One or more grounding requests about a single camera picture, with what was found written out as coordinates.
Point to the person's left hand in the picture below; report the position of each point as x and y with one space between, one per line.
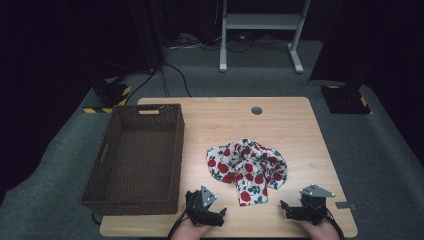
188 232

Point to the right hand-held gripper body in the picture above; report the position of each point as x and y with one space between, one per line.
313 206

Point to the person's right hand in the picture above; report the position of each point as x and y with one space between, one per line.
321 233

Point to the round grey table grommet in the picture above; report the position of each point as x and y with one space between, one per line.
256 110

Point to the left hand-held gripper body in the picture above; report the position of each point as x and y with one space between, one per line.
199 203

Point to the black upright column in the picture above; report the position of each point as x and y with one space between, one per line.
146 33

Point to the white rose print shirt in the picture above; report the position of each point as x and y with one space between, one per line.
248 166

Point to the white metal stand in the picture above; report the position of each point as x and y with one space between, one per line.
260 21

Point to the brown woven basket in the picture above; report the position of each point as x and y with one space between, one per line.
140 160

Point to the black square base plate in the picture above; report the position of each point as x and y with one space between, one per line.
345 100

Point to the black base with yellow stripes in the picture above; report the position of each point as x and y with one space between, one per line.
111 95

